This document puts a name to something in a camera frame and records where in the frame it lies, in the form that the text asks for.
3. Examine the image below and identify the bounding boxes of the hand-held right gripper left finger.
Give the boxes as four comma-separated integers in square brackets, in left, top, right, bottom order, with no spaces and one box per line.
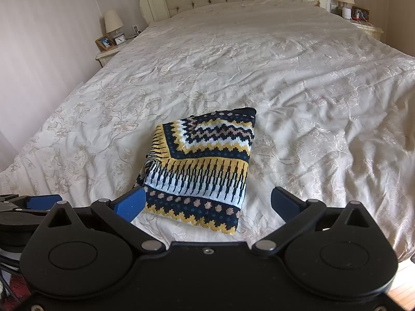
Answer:
[39,186,163,254]

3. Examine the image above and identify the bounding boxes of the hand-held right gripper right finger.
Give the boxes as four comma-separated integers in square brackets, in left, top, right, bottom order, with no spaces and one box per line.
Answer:
[252,186,378,254]

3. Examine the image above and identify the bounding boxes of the navy yellow patterned knit sweater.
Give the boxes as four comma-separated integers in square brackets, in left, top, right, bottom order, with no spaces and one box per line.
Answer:
[134,107,259,236]

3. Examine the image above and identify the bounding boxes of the red fabric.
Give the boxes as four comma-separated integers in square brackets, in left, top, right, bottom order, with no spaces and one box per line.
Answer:
[6,275,28,299]

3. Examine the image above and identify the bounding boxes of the bed with white embroidered bedspread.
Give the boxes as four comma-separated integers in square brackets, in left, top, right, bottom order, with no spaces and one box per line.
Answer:
[0,0,415,263]

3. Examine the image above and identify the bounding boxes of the cream nightstand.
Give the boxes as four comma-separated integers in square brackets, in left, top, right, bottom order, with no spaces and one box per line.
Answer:
[348,18,384,43]
[95,34,145,68]

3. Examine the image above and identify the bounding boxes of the black cables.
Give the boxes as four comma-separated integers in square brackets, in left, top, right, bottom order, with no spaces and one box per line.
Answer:
[0,249,25,300]

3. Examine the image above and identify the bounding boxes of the wooden photo frame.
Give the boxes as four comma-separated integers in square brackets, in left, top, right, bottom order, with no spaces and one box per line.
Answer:
[352,6,370,22]
[95,36,115,51]

